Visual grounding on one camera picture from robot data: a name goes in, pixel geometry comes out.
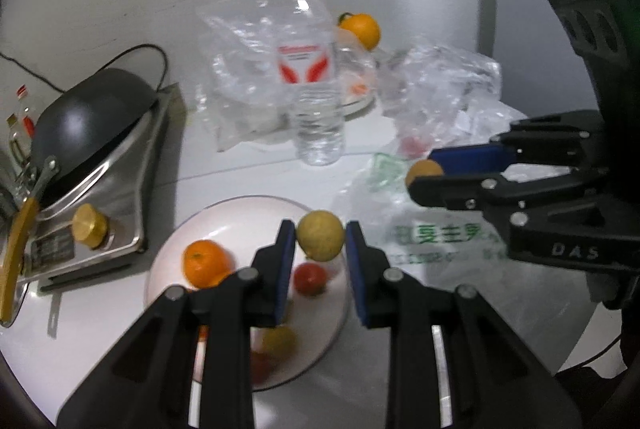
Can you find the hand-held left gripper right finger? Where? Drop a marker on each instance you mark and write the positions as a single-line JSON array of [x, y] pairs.
[[356, 269]]

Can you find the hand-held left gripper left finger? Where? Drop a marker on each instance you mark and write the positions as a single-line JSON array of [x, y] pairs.
[[282, 269]]

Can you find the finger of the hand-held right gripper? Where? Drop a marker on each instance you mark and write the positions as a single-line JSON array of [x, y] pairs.
[[470, 157], [450, 191]]

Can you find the red tomato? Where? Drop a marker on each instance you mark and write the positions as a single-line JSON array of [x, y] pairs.
[[309, 278], [261, 366]]

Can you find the yellow-brown longan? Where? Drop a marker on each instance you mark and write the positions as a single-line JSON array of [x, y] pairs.
[[280, 340], [422, 169]]

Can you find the yellow-green lime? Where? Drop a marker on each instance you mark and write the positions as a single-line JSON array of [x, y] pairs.
[[320, 234]]

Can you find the white round plate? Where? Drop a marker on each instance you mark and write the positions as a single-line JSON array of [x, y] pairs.
[[235, 224]]

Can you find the white paper slip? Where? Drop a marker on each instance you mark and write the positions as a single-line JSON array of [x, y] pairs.
[[462, 121]]

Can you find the large clear plastic bag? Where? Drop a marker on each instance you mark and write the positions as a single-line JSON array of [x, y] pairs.
[[492, 116]]

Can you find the small red fruit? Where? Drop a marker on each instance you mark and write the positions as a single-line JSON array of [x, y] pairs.
[[412, 144]]

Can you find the crumpled clear plastic bag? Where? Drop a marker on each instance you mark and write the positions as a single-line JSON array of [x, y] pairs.
[[440, 74]]

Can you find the pale round plate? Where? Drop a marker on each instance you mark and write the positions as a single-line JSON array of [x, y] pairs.
[[357, 106]]

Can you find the orange peel scraps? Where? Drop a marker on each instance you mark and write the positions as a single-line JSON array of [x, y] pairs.
[[359, 86]]

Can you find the clear plastic water bottle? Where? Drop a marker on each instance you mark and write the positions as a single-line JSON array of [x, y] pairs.
[[310, 109]]

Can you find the orange with green stem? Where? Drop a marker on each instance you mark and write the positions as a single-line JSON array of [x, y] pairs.
[[361, 29]]

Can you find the stainless steel stove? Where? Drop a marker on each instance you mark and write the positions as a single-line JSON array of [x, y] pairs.
[[130, 169]]

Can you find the brass stove knob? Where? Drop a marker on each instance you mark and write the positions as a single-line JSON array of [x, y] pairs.
[[90, 226]]

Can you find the red capped sauce bottle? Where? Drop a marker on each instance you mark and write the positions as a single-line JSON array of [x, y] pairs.
[[27, 121]]

